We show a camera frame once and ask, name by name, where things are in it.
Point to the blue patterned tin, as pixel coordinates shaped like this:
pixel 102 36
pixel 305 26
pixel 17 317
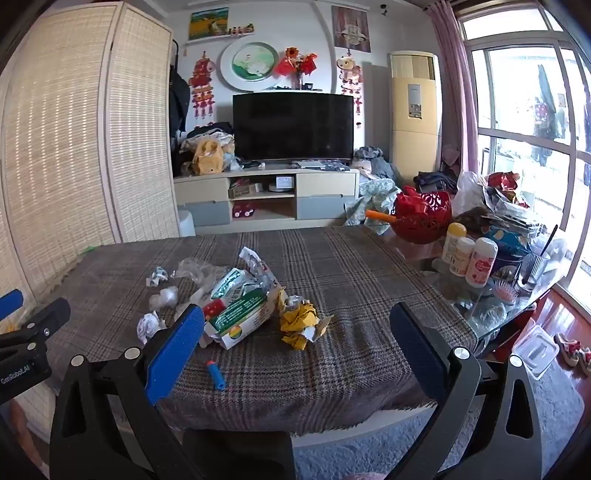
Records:
pixel 508 240

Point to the row of small figurines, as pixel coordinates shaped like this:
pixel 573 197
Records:
pixel 241 30

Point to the red flower decoration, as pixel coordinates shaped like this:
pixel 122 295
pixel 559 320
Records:
pixel 298 63

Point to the red packaging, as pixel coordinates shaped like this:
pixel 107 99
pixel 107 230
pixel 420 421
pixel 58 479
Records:
pixel 503 181

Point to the blue orange marker cap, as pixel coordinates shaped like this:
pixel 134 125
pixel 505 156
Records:
pixel 217 376

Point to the pair of slippers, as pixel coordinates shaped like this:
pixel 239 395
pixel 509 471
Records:
pixel 572 350

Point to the white tissue wad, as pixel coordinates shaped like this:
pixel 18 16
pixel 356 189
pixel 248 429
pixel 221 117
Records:
pixel 164 297

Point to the yellow paper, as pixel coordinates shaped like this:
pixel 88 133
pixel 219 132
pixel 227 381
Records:
pixel 298 323

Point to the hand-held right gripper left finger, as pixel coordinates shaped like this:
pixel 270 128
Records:
pixel 173 355

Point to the pink hairbrush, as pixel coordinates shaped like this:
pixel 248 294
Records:
pixel 504 291

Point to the small white paper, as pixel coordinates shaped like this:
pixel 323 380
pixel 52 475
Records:
pixel 158 276

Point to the bamboo folding screen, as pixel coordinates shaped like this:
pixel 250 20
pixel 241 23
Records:
pixel 69 161

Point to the yellow plush toy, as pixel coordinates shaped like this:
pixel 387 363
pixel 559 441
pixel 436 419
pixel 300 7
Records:
pixel 208 158

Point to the landscape painting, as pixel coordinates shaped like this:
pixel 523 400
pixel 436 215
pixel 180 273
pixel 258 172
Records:
pixel 207 24

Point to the cream standing air conditioner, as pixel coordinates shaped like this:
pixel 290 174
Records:
pixel 413 138

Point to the yellow-capped white bottle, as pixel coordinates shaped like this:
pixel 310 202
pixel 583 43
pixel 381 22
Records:
pixel 453 242

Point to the glass side table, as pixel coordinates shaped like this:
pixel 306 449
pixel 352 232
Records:
pixel 485 304

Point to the clear plastic wrap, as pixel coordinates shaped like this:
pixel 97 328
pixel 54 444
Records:
pixel 194 270

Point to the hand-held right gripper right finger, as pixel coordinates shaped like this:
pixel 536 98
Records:
pixel 415 350

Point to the pile of grey clothes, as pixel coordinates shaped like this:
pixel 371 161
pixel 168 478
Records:
pixel 378 161

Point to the red basket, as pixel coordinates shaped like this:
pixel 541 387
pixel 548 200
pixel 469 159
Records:
pixel 422 217

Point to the white bottle pink label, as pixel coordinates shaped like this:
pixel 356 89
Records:
pixel 480 265

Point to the pile of mixed clothes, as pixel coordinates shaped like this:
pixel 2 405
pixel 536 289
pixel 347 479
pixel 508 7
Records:
pixel 214 134

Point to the beige grey television cabinet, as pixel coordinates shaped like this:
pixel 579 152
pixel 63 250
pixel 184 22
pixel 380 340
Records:
pixel 323 184

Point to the black spoon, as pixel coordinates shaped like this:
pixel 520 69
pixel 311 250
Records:
pixel 549 240

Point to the white plastic bag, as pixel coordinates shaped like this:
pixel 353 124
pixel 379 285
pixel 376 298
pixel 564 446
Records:
pixel 468 194

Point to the round white wall picture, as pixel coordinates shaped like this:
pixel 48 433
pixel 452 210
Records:
pixel 249 64

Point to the small red container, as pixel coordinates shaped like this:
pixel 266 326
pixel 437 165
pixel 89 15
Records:
pixel 213 308

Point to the clear plastic container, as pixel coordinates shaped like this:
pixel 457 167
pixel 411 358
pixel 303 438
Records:
pixel 535 350

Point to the large window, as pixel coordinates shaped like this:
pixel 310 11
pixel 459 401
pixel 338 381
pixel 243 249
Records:
pixel 517 115

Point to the black hanging coat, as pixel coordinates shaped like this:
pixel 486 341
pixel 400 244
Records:
pixel 178 97

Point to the grey plaid tablecloth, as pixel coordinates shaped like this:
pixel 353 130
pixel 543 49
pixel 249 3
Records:
pixel 332 369

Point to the pink curtain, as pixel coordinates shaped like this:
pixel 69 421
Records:
pixel 455 83

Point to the black television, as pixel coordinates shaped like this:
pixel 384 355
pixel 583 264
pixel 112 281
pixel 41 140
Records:
pixel 293 127

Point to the white printed wrapper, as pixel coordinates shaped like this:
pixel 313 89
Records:
pixel 254 265

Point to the white router box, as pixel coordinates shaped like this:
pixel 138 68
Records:
pixel 285 183

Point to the green cardboard box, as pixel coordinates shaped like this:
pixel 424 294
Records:
pixel 244 318

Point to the pile of dark clothes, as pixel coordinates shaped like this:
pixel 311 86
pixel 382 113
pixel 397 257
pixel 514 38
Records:
pixel 436 181

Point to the glass tumbler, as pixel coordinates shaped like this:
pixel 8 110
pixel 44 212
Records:
pixel 533 270

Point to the large white paper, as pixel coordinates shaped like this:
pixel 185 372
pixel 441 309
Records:
pixel 150 327

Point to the brown wall poster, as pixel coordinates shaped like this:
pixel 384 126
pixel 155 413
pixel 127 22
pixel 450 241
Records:
pixel 351 27

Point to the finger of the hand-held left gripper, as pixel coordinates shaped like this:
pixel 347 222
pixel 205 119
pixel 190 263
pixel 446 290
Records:
pixel 44 321
pixel 10 303

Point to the red hanging ornament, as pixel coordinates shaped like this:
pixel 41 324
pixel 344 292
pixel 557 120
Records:
pixel 202 87
pixel 350 76

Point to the white bottle cream label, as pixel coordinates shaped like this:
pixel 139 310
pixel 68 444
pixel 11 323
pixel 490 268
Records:
pixel 461 258

